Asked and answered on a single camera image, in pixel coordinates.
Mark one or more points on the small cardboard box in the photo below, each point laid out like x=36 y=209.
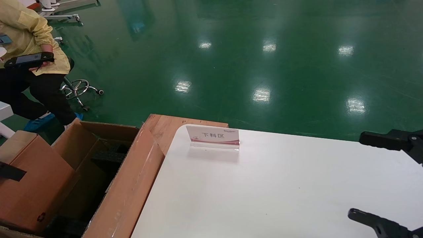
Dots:
x=36 y=191

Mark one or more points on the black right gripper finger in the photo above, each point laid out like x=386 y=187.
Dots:
x=393 y=140
x=383 y=228

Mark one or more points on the black tablet controller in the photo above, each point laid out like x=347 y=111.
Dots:
x=28 y=60

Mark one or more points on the person's hand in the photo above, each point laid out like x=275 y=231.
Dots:
x=39 y=67

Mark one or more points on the white stand base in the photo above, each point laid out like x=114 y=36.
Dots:
x=48 y=9

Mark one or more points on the person in yellow jacket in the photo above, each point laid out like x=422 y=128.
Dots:
x=23 y=26

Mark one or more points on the grey metal frame leg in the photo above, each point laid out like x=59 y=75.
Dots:
x=66 y=17

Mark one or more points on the blue shoe cover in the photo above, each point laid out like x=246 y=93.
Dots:
x=38 y=124
x=78 y=115

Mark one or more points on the black foam padding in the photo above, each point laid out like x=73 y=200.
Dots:
x=109 y=155

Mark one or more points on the acrylic sign with red print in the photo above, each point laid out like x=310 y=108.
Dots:
x=213 y=135

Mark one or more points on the large cardboard box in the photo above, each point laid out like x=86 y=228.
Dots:
x=132 y=185

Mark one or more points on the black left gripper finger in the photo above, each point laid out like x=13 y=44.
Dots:
x=11 y=172

